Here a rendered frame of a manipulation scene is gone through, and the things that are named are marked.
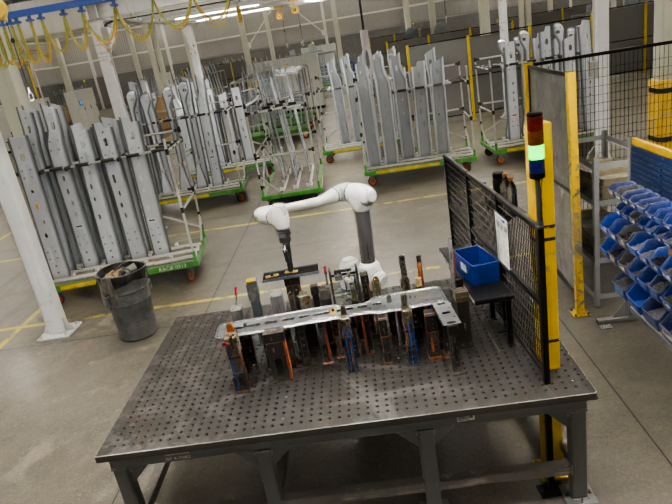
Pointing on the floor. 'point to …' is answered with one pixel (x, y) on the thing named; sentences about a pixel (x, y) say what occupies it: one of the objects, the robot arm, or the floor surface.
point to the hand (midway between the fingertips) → (290, 265)
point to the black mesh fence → (507, 273)
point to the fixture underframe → (273, 465)
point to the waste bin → (128, 298)
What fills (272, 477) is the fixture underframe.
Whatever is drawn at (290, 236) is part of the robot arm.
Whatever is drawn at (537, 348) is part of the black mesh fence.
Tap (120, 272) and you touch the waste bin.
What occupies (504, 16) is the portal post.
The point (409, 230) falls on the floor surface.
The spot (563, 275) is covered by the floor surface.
